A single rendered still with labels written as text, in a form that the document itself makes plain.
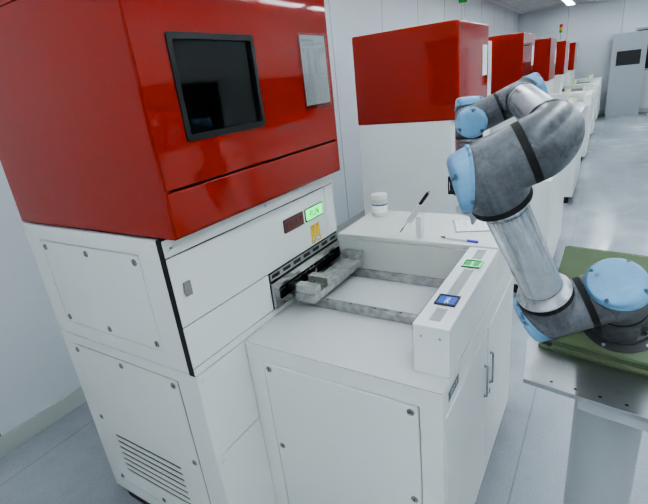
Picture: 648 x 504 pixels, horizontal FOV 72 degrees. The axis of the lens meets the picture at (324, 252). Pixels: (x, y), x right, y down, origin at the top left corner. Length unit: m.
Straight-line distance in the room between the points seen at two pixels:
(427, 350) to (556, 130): 0.60
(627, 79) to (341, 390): 12.78
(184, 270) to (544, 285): 0.85
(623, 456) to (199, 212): 1.25
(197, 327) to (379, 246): 0.79
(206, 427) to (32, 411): 1.56
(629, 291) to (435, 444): 0.57
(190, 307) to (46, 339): 1.60
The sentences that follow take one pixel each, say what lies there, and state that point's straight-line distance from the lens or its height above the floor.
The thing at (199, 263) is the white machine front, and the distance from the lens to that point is 1.24.
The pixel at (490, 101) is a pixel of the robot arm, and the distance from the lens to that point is 1.22.
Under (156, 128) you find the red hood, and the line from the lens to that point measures 1.08.
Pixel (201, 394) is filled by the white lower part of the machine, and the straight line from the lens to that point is 1.35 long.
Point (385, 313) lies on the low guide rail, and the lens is 1.42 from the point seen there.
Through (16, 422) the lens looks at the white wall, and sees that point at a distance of 2.84.
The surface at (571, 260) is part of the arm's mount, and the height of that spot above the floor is 1.02.
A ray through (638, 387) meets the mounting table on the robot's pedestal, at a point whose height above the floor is 0.82.
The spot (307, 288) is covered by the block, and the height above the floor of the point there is 0.90.
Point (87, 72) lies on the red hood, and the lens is 1.21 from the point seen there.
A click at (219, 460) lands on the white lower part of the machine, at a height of 0.51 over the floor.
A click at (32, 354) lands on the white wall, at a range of 2.75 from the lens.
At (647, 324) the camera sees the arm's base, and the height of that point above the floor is 0.95.
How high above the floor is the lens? 1.53
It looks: 21 degrees down
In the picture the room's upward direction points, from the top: 7 degrees counter-clockwise
